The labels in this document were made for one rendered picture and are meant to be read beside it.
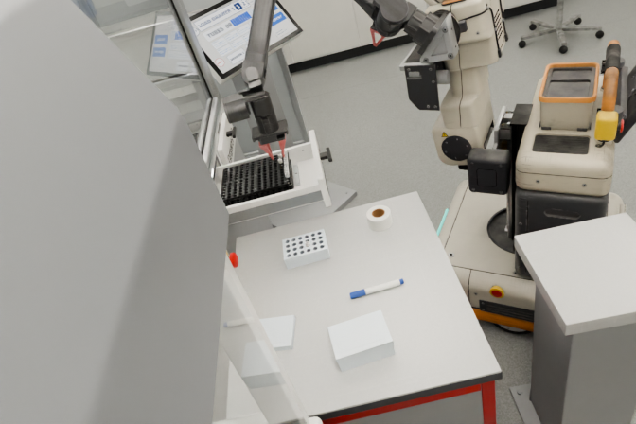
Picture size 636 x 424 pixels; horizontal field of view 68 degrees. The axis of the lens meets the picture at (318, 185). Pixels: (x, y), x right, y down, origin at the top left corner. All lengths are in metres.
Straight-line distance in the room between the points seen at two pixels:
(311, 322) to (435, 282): 0.32
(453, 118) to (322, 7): 2.82
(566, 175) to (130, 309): 1.34
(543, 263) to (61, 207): 1.11
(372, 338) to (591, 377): 0.61
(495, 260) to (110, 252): 1.70
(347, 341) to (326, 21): 3.55
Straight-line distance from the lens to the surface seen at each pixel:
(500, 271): 1.88
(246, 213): 1.41
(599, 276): 1.25
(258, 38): 1.35
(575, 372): 1.41
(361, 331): 1.09
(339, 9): 4.33
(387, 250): 1.31
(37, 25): 0.41
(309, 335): 1.18
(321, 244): 1.32
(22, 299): 0.26
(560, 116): 1.59
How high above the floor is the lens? 1.68
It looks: 35 degrees down
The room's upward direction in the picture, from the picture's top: 17 degrees counter-clockwise
